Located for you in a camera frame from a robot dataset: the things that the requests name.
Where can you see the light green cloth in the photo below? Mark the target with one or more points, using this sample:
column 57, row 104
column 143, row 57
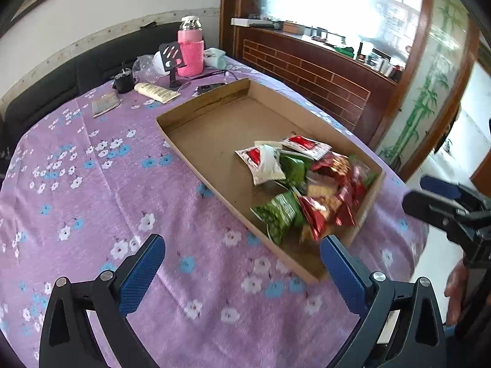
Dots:
column 214, row 58

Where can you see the pale green snack packet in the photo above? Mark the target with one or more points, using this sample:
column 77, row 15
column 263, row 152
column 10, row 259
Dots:
column 268, row 165

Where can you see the green candy packet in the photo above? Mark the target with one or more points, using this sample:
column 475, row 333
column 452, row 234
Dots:
column 292, row 168
column 369, row 179

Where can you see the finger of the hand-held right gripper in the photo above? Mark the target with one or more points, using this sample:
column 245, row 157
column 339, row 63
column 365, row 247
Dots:
column 429, row 211
column 441, row 188

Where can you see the olive notebook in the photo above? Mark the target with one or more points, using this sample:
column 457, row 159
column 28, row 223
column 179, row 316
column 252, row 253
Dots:
column 106, row 104

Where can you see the white round container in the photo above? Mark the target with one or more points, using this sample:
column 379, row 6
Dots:
column 159, row 63

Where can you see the black sofa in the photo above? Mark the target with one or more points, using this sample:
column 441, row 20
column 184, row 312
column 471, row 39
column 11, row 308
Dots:
column 50, row 84

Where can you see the dark red gold snack packet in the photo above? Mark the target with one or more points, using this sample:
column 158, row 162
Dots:
column 332, row 165
column 326, row 214

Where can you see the person's right hand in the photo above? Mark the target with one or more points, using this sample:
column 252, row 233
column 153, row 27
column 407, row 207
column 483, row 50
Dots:
column 457, row 291

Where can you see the black phone stand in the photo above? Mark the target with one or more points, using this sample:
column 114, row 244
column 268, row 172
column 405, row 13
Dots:
column 172, row 59

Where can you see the black phone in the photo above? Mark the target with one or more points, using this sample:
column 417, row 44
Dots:
column 210, row 88

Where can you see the black remote control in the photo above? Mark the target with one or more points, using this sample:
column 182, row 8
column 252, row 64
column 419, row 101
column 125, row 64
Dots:
column 264, row 25

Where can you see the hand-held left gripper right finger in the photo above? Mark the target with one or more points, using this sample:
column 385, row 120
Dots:
column 341, row 276

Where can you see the cream tube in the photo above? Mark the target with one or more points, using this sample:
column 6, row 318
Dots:
column 157, row 92

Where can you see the green pea snack packet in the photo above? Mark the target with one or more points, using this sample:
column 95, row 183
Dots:
column 280, row 214

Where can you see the wooden window cabinet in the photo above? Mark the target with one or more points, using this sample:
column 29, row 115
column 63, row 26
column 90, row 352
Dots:
column 307, row 80

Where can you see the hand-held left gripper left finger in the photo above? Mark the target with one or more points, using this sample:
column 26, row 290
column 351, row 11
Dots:
column 142, row 276

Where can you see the purple floral tablecloth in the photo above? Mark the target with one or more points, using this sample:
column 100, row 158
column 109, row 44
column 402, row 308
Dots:
column 96, row 199

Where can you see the cardboard box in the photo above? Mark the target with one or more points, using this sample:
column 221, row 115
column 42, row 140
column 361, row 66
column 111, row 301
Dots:
column 214, row 138

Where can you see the clear bread packet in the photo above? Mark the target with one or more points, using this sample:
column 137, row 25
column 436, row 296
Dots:
column 321, row 191

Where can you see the pink sleeved bottle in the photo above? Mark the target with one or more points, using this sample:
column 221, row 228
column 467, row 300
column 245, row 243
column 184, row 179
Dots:
column 190, row 53

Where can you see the black pouch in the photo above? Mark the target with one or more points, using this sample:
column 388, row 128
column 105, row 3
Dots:
column 123, row 80

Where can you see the brown box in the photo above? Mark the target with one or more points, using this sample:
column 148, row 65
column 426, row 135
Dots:
column 292, row 27

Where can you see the bamboo print glass door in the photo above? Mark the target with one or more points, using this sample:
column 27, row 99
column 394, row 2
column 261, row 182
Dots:
column 429, row 96

